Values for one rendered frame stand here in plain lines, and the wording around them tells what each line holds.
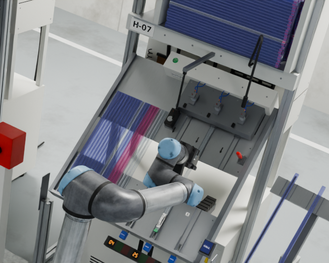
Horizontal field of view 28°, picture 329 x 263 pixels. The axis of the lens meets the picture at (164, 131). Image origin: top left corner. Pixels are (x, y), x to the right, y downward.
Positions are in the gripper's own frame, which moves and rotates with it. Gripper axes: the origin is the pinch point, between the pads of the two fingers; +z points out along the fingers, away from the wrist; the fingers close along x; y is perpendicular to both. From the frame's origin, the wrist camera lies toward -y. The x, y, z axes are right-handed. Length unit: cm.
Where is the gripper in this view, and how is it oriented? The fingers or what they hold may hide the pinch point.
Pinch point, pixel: (190, 167)
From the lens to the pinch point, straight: 262.0
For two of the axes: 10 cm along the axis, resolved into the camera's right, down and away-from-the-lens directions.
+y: 4.1, -9.1, 0.6
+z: 2.9, 2.0, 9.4
